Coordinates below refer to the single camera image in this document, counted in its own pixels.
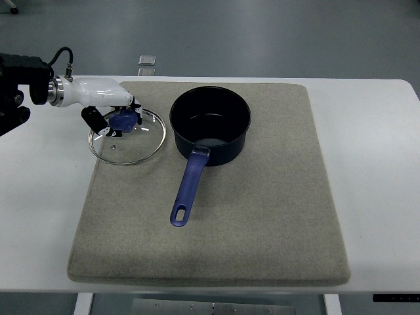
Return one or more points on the beige fabric mat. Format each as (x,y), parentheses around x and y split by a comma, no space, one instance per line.
(267,218)

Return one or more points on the lower floor socket plate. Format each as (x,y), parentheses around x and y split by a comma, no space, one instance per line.
(146,72)

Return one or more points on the black table control panel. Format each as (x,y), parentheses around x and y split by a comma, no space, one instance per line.
(396,298)

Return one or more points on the white left table leg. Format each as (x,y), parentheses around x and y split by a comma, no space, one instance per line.
(83,304)

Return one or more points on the dark blue saucepan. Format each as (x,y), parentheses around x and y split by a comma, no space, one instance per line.
(210,124)

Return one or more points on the white table leg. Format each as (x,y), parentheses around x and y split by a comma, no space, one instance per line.
(83,304)
(332,304)

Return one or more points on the floor socket plate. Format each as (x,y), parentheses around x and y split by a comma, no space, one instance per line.
(146,72)
(146,60)

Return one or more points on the white right table leg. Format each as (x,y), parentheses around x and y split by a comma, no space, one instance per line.
(332,304)

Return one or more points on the upper floor socket plate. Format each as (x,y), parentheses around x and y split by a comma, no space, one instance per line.
(146,60)

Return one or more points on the glass lid with blue knob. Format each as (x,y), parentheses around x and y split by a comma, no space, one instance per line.
(141,143)

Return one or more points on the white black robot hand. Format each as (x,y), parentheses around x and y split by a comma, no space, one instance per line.
(108,108)

